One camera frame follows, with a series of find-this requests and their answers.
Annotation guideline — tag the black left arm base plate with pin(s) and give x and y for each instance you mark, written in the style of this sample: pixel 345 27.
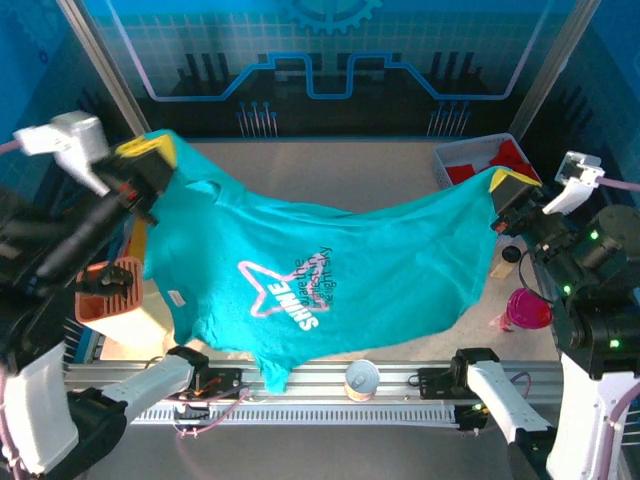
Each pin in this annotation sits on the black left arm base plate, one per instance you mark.
pixel 225 382

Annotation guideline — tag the teal printed t-shirt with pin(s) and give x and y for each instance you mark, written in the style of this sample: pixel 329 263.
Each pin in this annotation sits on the teal printed t-shirt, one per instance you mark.
pixel 350 260

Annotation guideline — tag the beige bottle with black cap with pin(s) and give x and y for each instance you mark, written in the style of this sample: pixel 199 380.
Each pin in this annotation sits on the beige bottle with black cap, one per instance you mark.
pixel 506 262

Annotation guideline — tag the white plastic basket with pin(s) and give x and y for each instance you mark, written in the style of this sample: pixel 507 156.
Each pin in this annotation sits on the white plastic basket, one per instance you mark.
pixel 465 152

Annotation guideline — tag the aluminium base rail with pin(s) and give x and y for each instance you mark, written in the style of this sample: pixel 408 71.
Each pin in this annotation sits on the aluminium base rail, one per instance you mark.
pixel 310 380

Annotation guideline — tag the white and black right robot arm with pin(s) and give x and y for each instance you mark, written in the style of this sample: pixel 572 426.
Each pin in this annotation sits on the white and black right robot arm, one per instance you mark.
pixel 585 425

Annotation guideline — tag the orange and cream utensil holder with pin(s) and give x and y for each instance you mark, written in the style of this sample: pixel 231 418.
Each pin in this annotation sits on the orange and cream utensil holder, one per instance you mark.
pixel 130 320

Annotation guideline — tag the aluminium frame post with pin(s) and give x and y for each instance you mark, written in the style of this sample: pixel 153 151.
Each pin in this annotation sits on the aluminium frame post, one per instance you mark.
pixel 100 65
pixel 550 70

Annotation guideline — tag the tin can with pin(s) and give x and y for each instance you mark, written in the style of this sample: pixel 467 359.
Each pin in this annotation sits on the tin can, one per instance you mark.
pixel 361 382

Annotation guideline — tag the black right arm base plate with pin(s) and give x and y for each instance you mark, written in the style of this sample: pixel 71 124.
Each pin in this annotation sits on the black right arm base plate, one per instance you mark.
pixel 432 382

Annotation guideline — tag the black utensil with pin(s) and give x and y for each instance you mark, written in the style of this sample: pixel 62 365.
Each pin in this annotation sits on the black utensil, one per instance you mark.
pixel 107 280

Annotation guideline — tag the red t-shirt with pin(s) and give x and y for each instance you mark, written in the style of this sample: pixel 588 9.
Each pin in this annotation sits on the red t-shirt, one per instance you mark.
pixel 510 157

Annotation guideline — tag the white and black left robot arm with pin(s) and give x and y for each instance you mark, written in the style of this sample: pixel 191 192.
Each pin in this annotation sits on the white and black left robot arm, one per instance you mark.
pixel 45 410

